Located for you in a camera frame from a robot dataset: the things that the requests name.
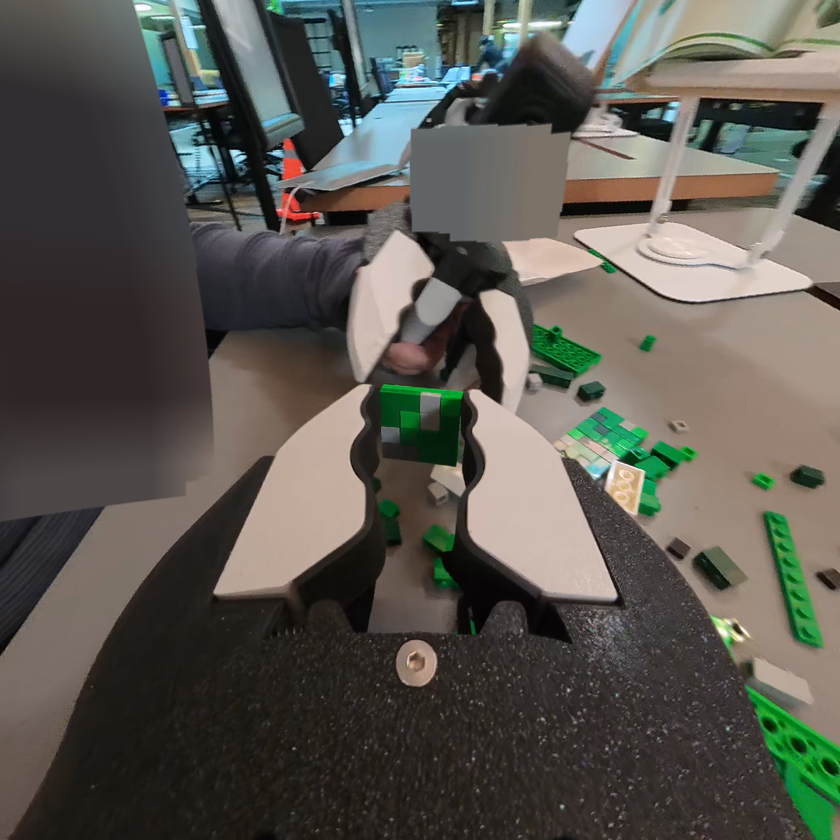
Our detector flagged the large green mosaic panel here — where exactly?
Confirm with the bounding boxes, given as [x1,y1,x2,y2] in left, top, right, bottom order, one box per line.
[554,407,698,519]

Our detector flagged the white paper bag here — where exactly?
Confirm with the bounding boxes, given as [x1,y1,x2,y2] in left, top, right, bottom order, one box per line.
[504,238,605,287]

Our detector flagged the cream brick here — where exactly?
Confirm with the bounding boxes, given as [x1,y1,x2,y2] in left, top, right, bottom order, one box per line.
[604,461,648,514]

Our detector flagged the person's left hand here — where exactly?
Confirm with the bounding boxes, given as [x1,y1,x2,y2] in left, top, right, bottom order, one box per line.
[384,318,463,378]

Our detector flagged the green holed plate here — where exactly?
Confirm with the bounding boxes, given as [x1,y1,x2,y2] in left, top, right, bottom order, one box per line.
[747,686,840,840]

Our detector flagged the white book stand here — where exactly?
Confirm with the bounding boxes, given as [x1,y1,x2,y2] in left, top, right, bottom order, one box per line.
[574,59,840,304]

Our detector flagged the long green plate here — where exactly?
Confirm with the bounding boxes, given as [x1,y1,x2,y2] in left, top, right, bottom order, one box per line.
[763,511,824,649]

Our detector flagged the person's dark clothing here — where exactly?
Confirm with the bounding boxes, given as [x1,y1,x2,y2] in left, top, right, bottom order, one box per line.
[0,507,102,657]

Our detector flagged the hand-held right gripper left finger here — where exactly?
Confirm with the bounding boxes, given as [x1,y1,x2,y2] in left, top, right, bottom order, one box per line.
[213,384,388,601]

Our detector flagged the small green tiled plate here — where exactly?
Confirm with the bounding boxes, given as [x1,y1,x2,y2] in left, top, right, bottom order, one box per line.
[379,385,464,467]

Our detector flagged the wide green plate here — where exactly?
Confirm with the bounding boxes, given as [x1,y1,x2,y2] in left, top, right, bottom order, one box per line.
[530,323,602,378]

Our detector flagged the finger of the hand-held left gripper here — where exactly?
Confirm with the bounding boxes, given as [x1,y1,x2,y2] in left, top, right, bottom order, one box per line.
[459,289,532,414]
[346,231,437,383]

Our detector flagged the person's left forearm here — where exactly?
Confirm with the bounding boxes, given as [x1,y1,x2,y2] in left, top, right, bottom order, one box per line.
[190,222,367,332]

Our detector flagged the open instruction booklet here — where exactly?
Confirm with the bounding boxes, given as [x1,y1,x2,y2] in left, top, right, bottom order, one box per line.
[617,0,840,67]

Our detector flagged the standing display board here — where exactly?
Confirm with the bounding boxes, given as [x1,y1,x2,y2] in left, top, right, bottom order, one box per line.
[197,0,306,152]

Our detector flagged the scattered small bricks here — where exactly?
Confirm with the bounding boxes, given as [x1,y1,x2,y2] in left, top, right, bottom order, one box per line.
[379,248,840,592]

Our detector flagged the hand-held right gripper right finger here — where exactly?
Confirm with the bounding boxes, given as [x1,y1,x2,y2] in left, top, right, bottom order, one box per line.
[453,388,621,605]

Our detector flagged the wooden edged table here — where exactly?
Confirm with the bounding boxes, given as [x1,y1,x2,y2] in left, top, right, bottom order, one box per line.
[308,98,780,214]

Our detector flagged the light grey brick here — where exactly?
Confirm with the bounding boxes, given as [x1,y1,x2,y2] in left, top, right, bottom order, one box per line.
[745,658,815,710]

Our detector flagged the dark green slope brick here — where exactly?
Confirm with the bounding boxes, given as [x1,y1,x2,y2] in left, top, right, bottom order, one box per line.
[693,546,749,590]

